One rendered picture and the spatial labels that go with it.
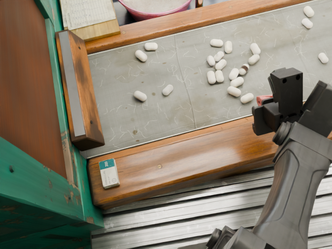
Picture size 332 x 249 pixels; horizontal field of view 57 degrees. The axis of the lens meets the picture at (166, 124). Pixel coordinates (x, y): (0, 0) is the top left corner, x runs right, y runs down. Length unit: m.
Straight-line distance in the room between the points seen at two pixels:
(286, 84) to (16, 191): 0.45
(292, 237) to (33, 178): 0.32
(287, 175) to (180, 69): 0.50
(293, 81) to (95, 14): 0.59
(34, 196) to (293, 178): 0.33
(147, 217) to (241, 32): 0.57
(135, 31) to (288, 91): 0.48
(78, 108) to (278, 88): 0.41
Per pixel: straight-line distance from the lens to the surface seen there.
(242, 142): 0.74
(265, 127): 0.66
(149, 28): 0.90
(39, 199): 0.45
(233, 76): 0.82
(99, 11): 0.95
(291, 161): 0.45
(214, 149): 0.73
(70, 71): 0.74
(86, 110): 0.70
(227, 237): 0.61
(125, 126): 0.78
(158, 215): 0.79
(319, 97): 0.55
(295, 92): 0.59
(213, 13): 0.94
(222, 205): 0.80
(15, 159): 0.41
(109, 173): 0.70
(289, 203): 0.40
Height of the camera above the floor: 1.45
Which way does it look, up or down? 67 degrees down
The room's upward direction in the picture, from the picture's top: 6 degrees counter-clockwise
